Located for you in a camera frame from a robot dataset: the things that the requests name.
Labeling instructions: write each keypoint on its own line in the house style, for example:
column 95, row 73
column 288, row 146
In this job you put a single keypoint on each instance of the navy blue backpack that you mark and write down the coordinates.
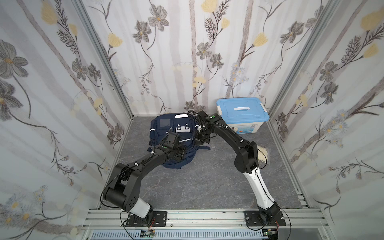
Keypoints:
column 177, row 133

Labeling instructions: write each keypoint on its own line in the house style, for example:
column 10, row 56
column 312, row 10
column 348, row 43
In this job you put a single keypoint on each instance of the right small circuit board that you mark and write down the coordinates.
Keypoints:
column 271, row 233

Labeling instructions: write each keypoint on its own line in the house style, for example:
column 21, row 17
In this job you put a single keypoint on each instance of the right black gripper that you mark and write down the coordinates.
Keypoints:
column 197, row 132

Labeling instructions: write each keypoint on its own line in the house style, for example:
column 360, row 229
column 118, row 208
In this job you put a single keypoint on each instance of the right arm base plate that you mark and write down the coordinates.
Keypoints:
column 259, row 219

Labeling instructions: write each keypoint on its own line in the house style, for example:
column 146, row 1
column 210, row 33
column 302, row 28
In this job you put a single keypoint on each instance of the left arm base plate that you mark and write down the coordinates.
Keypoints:
column 153, row 219

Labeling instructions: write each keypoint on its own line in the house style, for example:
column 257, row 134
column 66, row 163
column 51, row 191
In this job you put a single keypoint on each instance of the small green circuit board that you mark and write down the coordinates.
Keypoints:
column 147, row 234

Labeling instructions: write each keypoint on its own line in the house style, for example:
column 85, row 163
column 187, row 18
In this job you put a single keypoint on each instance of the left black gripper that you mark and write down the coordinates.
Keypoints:
column 178, row 158

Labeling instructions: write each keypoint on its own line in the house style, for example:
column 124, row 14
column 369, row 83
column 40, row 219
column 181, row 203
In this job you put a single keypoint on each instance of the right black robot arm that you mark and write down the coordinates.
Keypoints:
column 246, row 162

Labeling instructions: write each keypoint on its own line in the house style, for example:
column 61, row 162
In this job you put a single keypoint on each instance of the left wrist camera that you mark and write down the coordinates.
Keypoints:
column 172, row 140

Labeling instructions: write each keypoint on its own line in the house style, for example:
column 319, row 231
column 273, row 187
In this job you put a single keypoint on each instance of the white slotted cable duct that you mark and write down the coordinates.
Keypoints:
column 178, row 235

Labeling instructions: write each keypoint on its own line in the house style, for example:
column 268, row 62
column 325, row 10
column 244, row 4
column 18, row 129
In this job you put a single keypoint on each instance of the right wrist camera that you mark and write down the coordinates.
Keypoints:
column 205, row 118

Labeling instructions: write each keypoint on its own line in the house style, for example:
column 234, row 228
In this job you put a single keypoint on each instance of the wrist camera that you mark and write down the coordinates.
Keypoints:
column 172, row 140
column 205, row 118

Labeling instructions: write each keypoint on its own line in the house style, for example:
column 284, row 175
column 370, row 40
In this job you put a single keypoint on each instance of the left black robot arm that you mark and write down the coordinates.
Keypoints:
column 123, row 190

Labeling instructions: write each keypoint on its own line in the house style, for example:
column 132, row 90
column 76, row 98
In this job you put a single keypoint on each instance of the aluminium mounting rail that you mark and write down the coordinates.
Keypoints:
column 208, row 219

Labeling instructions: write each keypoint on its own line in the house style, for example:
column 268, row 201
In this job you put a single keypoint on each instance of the white box with blue lid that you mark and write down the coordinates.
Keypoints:
column 243, row 115

